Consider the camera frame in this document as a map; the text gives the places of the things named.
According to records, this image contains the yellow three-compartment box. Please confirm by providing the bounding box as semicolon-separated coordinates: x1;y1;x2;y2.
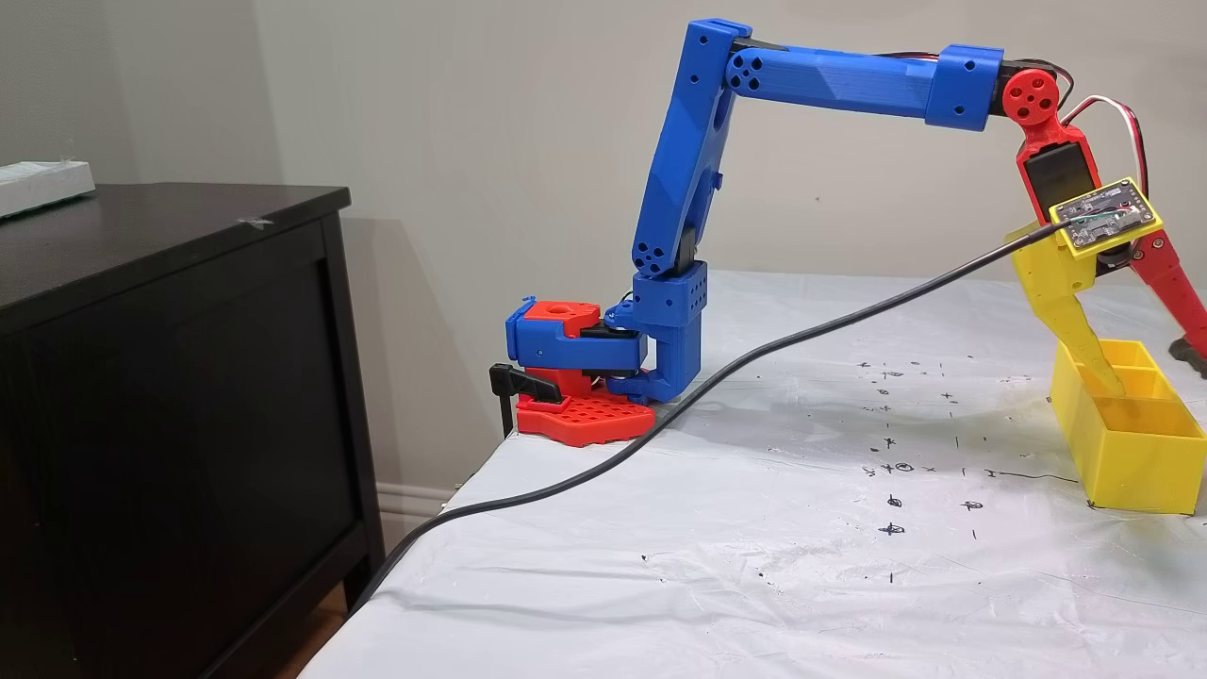
1050;337;1207;516

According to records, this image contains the white plastic table cover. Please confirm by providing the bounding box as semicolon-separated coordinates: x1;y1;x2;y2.
321;269;1207;679

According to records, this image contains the black table clamp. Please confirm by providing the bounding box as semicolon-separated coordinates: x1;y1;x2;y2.
488;363;567;439

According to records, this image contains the white baseboard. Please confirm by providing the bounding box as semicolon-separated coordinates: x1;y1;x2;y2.
375;481;465;557

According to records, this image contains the black wooden cabinet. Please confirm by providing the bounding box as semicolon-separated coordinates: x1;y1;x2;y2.
0;182;388;679

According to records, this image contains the white foam block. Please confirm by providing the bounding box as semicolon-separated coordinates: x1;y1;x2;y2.
0;160;97;220

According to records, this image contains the camera board on yellow mount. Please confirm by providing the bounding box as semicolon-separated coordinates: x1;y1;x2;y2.
1051;177;1164;260

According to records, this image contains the black camera cable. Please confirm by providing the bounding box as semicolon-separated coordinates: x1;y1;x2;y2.
349;219;1071;609

